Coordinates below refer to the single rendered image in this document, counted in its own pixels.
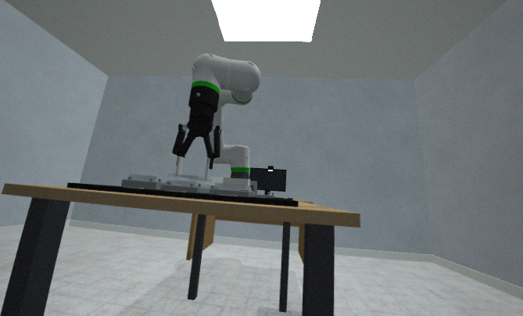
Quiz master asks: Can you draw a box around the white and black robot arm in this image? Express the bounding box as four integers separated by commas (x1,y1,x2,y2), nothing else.
188,54,261,181

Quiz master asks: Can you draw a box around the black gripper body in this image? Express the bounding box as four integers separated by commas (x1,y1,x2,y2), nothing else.
187,105,214,137

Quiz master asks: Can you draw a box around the white button panel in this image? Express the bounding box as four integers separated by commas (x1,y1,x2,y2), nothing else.
206,177,255,192

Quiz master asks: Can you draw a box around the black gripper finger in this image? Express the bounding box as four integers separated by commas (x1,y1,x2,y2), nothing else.
172,124,196,174
200,124,221,181

